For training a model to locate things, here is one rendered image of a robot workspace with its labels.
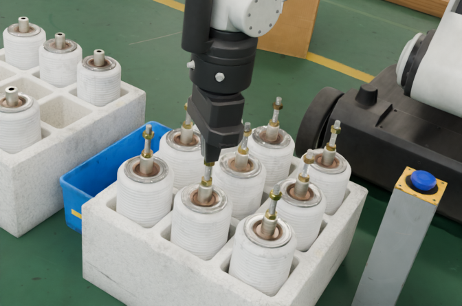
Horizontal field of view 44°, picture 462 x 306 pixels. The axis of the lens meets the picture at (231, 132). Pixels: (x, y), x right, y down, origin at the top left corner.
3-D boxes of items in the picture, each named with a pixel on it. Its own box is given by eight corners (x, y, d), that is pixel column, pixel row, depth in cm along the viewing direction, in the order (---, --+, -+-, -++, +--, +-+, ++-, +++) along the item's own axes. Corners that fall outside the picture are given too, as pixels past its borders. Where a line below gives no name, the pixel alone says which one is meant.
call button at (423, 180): (412, 175, 95) (415, 166, 94) (435, 186, 94) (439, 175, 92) (405, 187, 92) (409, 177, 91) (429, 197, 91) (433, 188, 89)
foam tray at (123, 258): (197, 179, 137) (205, 116, 127) (347, 254, 122) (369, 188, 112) (82, 278, 107) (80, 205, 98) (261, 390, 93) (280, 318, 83)
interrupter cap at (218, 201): (203, 222, 88) (204, 219, 88) (170, 197, 92) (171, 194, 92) (236, 202, 93) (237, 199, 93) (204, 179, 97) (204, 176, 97)
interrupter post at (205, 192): (203, 206, 91) (205, 190, 89) (193, 199, 92) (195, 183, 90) (214, 201, 93) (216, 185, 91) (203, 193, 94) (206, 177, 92)
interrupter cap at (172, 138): (170, 155, 102) (170, 151, 101) (161, 131, 107) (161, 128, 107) (210, 152, 104) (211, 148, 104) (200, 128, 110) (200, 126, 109)
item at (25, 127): (21, 158, 124) (15, 85, 114) (53, 176, 120) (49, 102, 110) (-16, 179, 117) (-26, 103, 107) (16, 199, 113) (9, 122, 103)
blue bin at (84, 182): (149, 159, 141) (151, 119, 134) (185, 178, 137) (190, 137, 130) (58, 223, 118) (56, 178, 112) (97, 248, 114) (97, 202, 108)
